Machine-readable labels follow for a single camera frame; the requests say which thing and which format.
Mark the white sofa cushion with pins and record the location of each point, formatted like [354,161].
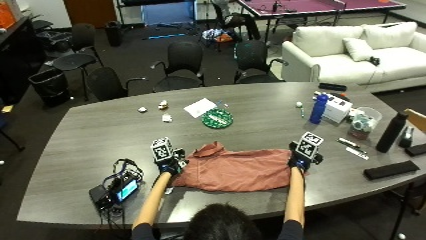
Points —
[358,48]

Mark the white marker cube glove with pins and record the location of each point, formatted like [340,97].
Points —
[161,149]
[309,144]

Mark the small white crumpled paper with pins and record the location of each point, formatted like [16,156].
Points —
[167,117]

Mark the blue water bottle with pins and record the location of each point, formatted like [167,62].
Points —
[319,109]

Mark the black water bottle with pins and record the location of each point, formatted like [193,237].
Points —
[392,132]

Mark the blue framed cart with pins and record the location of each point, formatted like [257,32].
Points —
[168,15]

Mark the white marker cube left glove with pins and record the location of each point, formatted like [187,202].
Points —
[161,149]

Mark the small white ball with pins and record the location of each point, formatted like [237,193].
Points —
[299,104]

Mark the white cardboard box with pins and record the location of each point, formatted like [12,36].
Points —
[337,108]

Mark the small white and brown object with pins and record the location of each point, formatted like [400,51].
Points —
[163,105]

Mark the black waste bin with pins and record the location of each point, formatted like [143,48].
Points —
[51,86]

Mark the black cabinet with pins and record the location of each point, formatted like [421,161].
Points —
[18,56]

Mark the the person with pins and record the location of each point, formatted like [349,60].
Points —
[221,223]

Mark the white paper sheet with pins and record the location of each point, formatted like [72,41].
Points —
[200,107]

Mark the black and white marker pen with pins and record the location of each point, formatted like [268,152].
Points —
[350,144]

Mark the person's left hand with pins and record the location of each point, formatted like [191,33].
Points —
[168,164]

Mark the clear plastic container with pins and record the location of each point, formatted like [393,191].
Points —
[365,122]

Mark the green round plate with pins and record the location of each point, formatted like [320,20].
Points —
[217,118]

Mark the black power bank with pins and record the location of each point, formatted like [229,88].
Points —
[100,197]

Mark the black office chair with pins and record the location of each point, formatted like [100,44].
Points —
[183,66]
[108,83]
[80,50]
[255,61]

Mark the black flat pouch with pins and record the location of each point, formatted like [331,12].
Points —
[392,169]

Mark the black rectangular case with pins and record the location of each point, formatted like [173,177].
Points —
[332,86]

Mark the white marker cube right glove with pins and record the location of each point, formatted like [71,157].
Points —
[309,144]

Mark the small white cube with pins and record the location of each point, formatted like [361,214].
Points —
[141,109]

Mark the white sofa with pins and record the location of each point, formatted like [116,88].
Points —
[354,55]

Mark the purple table-tennis table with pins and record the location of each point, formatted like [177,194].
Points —
[311,6]

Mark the person's right hand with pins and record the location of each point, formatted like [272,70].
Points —
[301,161]

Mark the terracotta shirt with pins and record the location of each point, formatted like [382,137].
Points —
[235,170]

